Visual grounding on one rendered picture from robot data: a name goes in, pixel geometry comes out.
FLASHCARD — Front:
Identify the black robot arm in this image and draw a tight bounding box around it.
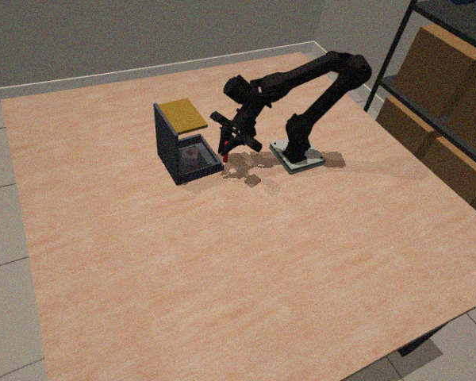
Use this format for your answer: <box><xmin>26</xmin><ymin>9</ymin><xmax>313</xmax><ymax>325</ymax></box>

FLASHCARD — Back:
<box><xmin>223</xmin><ymin>51</ymin><xmax>371</xmax><ymax>164</ymax></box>

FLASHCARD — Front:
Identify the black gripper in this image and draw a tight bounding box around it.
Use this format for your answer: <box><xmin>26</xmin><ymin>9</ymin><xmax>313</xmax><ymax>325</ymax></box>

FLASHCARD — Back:
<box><xmin>210</xmin><ymin>107</ymin><xmax>262</xmax><ymax>156</ymax></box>

